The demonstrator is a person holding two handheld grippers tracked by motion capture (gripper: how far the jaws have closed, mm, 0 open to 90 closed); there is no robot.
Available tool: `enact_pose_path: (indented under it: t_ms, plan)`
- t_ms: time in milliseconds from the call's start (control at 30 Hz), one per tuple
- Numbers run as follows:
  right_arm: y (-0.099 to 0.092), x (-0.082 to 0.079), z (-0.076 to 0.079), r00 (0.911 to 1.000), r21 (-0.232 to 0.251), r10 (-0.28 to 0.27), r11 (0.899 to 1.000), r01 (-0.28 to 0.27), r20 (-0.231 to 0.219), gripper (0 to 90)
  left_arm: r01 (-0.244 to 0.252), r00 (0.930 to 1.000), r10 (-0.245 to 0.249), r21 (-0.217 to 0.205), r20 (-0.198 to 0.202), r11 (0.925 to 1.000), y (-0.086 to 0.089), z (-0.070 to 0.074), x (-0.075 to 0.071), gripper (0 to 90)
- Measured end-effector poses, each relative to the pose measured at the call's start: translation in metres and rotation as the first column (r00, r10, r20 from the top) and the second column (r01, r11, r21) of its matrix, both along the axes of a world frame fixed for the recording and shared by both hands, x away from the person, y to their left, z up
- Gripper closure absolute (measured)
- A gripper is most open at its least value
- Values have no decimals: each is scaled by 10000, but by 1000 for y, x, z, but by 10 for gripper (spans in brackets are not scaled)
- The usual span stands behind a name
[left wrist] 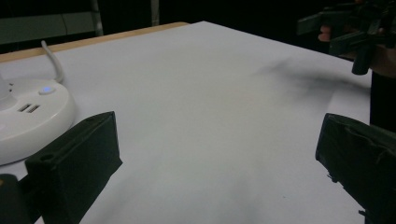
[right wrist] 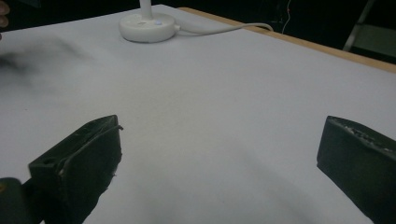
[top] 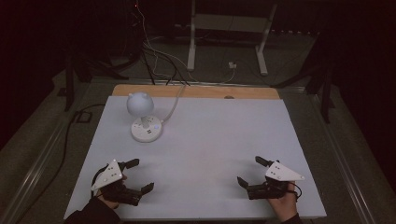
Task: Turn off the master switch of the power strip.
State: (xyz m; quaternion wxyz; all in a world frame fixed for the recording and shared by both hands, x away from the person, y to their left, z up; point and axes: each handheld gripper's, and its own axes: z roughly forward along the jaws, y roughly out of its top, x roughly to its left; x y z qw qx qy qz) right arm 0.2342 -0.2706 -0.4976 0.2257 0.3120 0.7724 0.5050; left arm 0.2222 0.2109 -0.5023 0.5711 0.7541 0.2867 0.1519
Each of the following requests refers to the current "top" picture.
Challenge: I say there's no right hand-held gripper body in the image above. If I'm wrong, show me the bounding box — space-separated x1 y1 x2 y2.
247 161 305 201

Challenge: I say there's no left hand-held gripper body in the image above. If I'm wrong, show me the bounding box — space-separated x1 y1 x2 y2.
91 159 145 207

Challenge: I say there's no person's left hand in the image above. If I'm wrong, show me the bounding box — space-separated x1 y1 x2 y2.
95 189 121 210

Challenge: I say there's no person's right hand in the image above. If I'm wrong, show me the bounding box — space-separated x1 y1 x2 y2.
267 181 299 223

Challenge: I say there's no white table sheet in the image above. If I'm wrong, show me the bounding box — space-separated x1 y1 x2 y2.
63 94 328 221

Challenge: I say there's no white round-headed desk lamp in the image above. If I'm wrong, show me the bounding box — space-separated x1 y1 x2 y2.
125 91 163 144

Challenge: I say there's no black tripod stand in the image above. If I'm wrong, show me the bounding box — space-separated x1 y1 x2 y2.
57 46 141 113
270 34 338 124

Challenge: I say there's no white metal stand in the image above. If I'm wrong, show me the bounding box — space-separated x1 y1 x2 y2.
186 0 278 77

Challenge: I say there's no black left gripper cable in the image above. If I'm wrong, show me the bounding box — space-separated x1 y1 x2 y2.
91 165 108 198

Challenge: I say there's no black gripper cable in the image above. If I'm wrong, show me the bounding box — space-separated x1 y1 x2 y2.
91 165 108 198
292 182 304 201

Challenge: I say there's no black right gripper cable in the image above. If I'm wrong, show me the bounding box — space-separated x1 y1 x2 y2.
292 182 304 201

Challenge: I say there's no long black floor cable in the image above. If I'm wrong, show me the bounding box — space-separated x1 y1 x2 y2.
15 103 106 224

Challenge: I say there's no metal floor rail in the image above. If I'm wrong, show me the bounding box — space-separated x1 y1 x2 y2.
0 81 92 224
309 91 376 224

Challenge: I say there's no white lamp cable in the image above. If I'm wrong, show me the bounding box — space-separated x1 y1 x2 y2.
160 83 187 124

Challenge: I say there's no black floor cable bundle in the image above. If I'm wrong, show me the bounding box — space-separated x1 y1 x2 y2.
140 43 191 87

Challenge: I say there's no thin white floor cable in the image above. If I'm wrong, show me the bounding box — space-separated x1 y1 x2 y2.
134 0 237 85

